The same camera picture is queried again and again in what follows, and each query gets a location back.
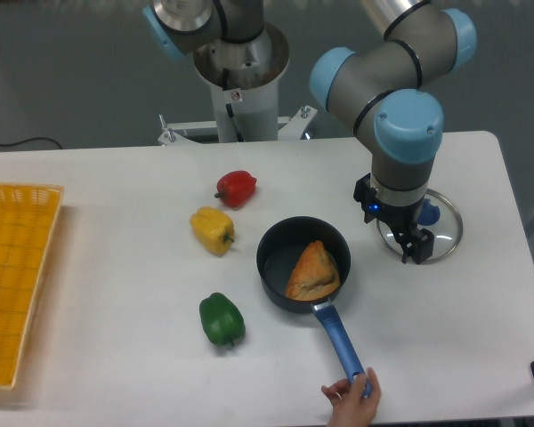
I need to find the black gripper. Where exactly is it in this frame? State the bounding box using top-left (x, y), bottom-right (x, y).
top-left (353, 173), bottom-right (435, 264)

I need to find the glass pot lid blue knob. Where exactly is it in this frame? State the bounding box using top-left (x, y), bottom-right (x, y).
top-left (376, 188), bottom-right (464, 264)

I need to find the black pot blue handle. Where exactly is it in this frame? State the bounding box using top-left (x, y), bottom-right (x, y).
top-left (256, 216), bottom-right (365, 382)

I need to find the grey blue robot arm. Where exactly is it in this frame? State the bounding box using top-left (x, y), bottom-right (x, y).
top-left (143, 1), bottom-right (477, 264)

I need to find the person's hand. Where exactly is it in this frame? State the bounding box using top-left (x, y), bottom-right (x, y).
top-left (321, 367), bottom-right (382, 427)

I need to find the triangular puff pastry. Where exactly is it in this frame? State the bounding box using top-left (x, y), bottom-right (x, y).
top-left (285, 240), bottom-right (341, 302)

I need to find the red bell pepper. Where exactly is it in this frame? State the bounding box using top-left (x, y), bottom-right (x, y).
top-left (214, 170), bottom-right (257, 208)

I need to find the yellow bell pepper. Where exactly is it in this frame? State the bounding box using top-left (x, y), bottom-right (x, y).
top-left (190, 206), bottom-right (235, 256)

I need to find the green bell pepper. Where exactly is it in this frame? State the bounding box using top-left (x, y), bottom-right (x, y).
top-left (198, 293), bottom-right (246, 346)

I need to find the yellow woven basket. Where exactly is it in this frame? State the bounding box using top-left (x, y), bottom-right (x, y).
top-left (0, 182), bottom-right (64, 390)

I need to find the white metal base frame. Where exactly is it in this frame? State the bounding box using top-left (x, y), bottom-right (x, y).
top-left (158, 105), bottom-right (319, 147)

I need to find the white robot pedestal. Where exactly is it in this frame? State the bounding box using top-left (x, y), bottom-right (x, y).
top-left (193, 23), bottom-right (289, 142)

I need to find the black cable on floor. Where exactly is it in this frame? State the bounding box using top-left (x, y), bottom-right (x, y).
top-left (0, 136), bottom-right (64, 149)

